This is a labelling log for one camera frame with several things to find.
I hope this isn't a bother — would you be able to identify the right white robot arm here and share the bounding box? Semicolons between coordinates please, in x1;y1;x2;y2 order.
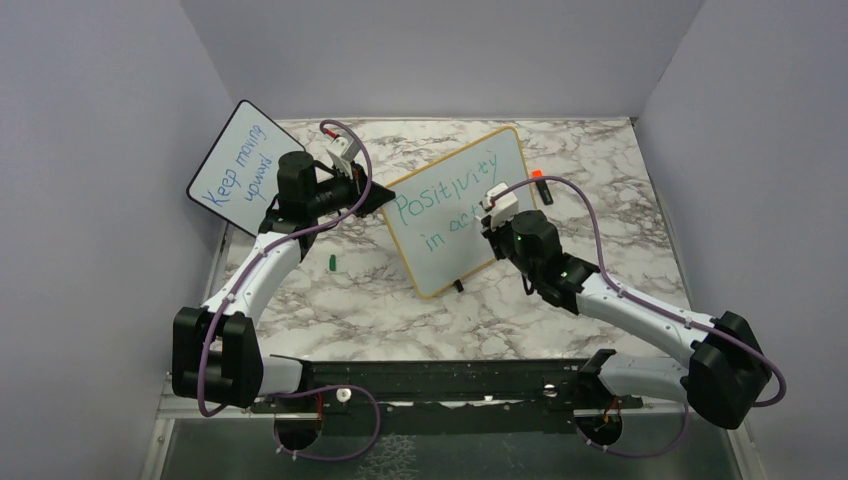
481;210;773;429

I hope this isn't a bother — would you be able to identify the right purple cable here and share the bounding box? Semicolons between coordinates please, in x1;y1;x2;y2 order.
490;176;788;460

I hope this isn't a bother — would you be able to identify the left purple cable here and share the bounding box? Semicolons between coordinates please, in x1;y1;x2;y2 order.
198;119;384;463

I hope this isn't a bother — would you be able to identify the orange-capped black highlighter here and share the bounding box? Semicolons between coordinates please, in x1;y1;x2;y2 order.
532;169;554;206

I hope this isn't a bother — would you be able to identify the yellow-framed whiteboard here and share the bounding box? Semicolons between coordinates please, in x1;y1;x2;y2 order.
381;126;530;298

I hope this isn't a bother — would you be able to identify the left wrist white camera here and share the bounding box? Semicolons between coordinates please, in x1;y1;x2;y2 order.
326;135;360;180

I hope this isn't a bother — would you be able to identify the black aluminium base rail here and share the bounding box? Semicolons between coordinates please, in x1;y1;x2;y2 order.
156;357;740;439

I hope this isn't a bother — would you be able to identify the wrist white camera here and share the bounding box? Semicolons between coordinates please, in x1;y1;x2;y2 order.
326;135;360;180
480;182;519;230

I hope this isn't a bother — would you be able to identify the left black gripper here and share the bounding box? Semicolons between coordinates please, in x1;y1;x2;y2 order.
309;159;395;218

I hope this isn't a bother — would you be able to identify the black-framed whiteboard with writing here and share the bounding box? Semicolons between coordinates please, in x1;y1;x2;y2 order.
186;100;305;236

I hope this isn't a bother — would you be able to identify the purple cable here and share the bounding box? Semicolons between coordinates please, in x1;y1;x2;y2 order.
198;119;384;463
490;176;788;460

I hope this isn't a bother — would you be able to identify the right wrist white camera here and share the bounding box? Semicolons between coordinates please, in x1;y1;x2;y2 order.
480;182;519;230

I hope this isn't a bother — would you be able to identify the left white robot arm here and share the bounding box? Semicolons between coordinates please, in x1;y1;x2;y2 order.
171;151;395;417

